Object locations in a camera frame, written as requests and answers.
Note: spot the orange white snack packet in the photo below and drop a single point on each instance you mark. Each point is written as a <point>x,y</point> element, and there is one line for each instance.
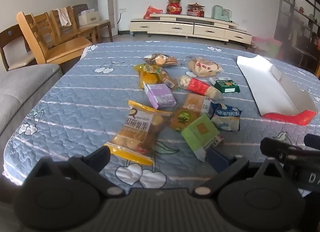
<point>196,103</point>

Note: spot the brown green cake packet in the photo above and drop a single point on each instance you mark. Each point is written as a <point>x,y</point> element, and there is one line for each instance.
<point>183,119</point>

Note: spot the white tower air conditioner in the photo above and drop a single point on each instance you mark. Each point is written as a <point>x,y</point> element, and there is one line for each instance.
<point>107,2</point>

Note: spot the red plastic bag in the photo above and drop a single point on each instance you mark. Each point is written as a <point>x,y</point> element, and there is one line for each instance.
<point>152,12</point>

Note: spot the purple snack box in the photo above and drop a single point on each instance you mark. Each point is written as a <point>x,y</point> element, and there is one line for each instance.
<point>160,94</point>

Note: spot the dark chair with cushion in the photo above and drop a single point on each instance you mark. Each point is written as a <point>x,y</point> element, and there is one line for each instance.
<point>15,49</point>

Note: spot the blue white snack packet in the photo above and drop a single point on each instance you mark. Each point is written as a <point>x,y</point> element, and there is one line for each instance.
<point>226,117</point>

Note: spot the yellow snack packet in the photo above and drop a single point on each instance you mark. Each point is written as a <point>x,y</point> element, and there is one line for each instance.
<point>146,76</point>

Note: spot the red label cracker packet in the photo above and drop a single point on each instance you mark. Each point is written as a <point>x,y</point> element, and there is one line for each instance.
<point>197,86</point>

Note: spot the white red cardboard box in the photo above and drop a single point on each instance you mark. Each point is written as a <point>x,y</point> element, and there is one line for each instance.
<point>270,87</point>

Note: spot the white paper box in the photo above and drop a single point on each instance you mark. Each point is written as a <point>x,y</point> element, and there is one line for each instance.
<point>88,17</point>

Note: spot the light green snack packet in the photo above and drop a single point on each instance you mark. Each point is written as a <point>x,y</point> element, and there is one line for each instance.
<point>200,132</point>

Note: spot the green bucket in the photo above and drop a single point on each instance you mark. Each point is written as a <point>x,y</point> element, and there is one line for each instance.
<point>274,48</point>

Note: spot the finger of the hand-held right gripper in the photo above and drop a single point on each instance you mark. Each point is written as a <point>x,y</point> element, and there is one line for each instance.
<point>275,148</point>
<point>313,141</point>

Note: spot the grey sofa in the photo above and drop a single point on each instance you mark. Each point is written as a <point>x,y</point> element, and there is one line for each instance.
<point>22,84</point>

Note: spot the light wooden chair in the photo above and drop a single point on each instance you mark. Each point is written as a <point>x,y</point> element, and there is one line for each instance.
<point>82,31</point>
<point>43,21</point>
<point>65,47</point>

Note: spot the white towel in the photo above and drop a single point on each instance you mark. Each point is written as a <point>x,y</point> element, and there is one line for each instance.
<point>64,17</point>

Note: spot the red pagoda box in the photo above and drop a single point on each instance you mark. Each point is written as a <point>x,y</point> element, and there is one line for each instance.
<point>196,11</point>

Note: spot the mint green appliance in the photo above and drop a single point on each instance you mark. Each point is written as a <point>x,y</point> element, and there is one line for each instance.
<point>221,12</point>

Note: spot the green white biscuit packet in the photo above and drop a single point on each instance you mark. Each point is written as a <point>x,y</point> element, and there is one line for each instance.
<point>226,86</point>

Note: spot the clear round biscuit packet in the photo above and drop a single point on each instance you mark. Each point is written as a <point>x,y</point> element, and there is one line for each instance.
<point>161,60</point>

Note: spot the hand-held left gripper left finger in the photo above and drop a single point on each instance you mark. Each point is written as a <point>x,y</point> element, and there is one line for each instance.
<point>98,158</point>

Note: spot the pink basin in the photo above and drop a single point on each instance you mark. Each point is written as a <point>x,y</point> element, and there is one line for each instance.
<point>260,41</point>

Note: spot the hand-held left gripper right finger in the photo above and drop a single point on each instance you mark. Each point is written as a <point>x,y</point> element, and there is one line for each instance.
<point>216,161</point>

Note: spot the yellow egg cookie bag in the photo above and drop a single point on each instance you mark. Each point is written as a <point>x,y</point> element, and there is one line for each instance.
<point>142,127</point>

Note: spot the clear brown cracker packet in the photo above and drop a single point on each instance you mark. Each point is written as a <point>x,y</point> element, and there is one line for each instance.
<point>166,77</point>

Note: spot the red round pot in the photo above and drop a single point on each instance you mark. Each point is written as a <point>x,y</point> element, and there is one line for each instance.
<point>174,7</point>

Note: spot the dark wooden shelf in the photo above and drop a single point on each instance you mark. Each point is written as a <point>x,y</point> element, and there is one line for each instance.
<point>297,22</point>

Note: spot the white wall socket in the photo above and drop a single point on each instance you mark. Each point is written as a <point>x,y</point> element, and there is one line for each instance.
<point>122,10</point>

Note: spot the dark brown wooden chair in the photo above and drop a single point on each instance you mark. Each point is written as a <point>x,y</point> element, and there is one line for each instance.
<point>102,23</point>

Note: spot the beige bread packet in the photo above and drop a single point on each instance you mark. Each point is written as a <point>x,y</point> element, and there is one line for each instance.
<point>203,67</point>

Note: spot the cream tv cabinet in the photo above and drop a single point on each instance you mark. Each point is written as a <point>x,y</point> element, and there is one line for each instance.
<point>175,26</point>

